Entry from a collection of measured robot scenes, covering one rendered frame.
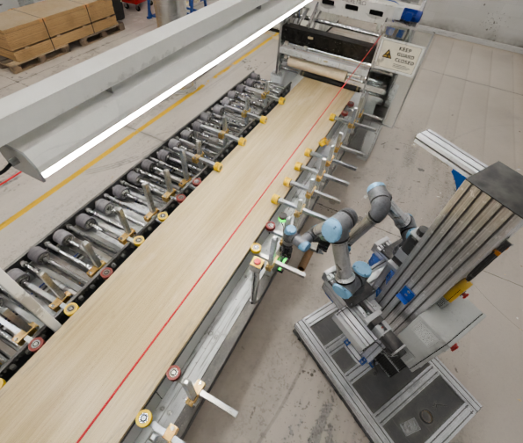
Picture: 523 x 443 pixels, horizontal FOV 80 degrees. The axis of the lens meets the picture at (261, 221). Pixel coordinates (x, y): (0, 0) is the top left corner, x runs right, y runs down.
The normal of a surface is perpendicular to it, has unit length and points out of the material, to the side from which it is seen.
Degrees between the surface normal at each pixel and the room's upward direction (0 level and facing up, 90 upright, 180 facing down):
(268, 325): 0
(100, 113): 61
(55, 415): 0
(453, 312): 0
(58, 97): 90
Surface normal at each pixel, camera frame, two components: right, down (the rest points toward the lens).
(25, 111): 0.89, 0.39
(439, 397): 0.07, -0.64
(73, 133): 0.80, 0.02
